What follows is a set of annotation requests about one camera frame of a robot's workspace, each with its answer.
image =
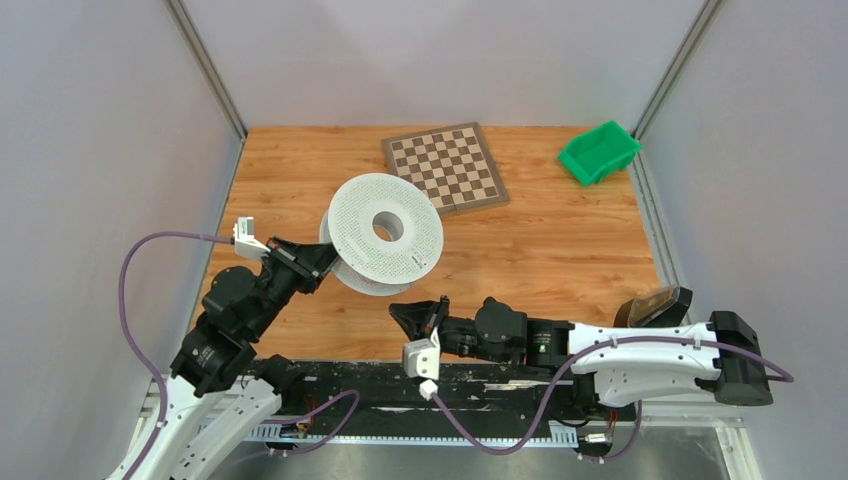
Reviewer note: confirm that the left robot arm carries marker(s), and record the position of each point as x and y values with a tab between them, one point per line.
237	310

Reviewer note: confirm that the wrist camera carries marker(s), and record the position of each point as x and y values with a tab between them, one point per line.
244	241
421	358

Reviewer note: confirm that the grey cable spool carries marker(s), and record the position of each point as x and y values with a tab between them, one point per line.
387	233

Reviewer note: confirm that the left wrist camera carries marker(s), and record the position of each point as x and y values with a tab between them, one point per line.
244	241

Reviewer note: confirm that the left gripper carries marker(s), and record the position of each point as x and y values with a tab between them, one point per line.
308	261

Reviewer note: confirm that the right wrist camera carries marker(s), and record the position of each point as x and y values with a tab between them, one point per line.
421	358

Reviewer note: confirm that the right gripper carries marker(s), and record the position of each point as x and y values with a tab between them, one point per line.
416	320

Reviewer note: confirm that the brown black corner device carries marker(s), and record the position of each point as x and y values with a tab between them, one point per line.
665	307

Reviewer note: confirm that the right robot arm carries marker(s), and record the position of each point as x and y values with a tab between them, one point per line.
609	366

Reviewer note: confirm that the green plastic bin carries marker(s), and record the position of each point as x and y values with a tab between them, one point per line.
604	150

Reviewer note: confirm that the wooden chessboard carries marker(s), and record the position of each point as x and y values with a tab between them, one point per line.
453	166

